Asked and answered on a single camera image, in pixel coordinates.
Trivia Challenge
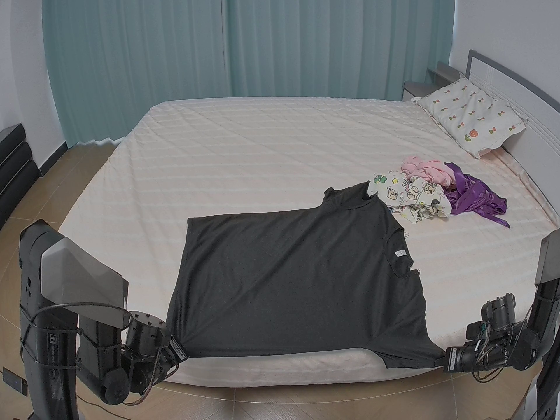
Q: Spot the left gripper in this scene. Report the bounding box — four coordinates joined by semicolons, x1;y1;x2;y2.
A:
153;339;190;382

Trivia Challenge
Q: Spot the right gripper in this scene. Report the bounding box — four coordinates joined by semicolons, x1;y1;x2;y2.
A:
444;342;484;373

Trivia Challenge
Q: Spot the black T-shirt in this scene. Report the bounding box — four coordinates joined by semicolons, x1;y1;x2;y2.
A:
166;182;447;370

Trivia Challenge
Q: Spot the bed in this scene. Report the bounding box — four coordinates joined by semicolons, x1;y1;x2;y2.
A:
57;50;560;393

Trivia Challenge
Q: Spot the small black box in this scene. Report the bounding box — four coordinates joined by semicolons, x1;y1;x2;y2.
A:
2;367;29;396

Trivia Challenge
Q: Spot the purple satin garment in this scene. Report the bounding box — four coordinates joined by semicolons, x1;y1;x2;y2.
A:
444;162;512;229

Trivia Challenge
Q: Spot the white printed garment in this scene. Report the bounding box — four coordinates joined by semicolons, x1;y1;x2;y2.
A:
367;171;452;224

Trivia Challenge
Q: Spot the pink garment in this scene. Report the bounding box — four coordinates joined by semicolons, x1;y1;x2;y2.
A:
402;155;456;189

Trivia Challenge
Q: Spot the white printed pillow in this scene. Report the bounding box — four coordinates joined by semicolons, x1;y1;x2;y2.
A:
411;77;527;159

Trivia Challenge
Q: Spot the black chest of drawers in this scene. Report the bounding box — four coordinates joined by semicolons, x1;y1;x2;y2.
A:
0;123;39;228

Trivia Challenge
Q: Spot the grey bedside table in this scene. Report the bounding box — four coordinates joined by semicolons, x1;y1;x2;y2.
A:
402;62;464;102

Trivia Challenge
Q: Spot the blue-green curtain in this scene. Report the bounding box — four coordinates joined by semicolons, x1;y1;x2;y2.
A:
41;0;456;148

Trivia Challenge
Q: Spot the black cable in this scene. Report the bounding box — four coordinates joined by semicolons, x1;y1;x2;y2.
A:
472;361;508;382
20;302;180;407

